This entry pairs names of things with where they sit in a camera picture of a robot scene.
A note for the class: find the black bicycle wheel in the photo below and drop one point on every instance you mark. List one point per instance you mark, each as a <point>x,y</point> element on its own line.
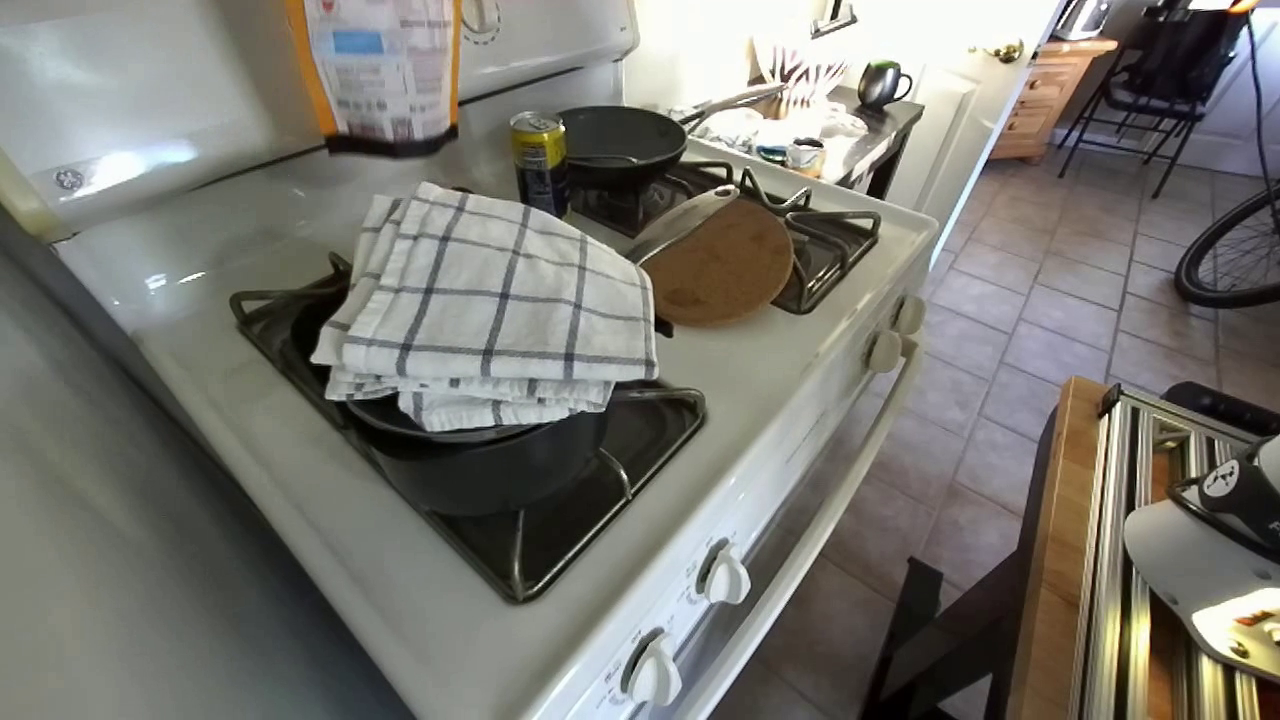
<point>1202,244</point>

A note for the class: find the wooden top robot table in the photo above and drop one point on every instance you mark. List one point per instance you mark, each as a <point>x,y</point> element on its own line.
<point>1066,535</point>

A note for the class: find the small white jar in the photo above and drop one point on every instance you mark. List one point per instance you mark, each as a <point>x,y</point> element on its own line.
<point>807,156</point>

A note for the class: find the round brown wooden board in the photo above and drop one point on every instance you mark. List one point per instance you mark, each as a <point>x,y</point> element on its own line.
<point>727,265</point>

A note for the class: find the black flat box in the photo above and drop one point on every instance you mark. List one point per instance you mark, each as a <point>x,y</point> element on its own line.
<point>1220,404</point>

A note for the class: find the black side table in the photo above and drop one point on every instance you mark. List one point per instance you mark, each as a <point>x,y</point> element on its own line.
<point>889,140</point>

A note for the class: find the black cast iron skillet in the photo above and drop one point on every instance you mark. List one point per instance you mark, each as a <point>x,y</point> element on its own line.
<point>494,473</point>

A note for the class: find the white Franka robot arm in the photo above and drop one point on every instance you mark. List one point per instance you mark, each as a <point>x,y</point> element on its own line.
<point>1185,562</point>

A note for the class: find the cream white gas stove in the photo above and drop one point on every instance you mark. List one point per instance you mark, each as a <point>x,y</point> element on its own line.
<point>203,265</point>

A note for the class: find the black metal chair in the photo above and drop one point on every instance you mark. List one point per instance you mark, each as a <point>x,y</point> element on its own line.
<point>1160,66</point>

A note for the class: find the black stove burner grate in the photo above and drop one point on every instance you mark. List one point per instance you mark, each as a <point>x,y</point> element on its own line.
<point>828,244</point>
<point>564,546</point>

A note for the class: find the cream stove knob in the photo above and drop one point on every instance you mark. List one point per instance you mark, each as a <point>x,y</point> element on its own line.
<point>910,313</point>
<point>727,572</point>
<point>648,671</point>
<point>882,350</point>

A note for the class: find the dark electric kettle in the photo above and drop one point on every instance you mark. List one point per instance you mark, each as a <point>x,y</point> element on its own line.
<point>882,85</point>

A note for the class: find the yellow blue tin can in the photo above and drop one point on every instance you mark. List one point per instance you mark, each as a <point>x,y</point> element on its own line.
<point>543,163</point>

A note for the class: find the white blue checkered towel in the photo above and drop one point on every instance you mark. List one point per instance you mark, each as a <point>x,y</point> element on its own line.
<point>494,301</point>

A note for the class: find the white dish pile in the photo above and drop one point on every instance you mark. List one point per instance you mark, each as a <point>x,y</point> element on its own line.
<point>765,126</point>

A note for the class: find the white cabinet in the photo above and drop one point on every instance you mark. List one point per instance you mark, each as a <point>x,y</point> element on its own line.
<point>975,126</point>

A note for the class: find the white orange food pack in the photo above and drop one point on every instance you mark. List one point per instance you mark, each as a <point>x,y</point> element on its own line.
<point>384,66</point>

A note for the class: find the brown wooden cabinet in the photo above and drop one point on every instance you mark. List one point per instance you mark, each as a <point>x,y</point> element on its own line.
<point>1054,94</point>

